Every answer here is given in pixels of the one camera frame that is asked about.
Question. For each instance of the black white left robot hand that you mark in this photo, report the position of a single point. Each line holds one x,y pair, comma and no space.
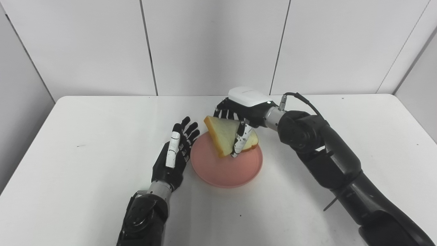
169,171

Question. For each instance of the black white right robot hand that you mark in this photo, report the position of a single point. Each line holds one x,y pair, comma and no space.
251,102

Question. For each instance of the slice of white bread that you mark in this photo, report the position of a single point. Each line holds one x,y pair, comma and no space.
223,135

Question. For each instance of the pink round plate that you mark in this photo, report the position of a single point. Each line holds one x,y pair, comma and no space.
222,171

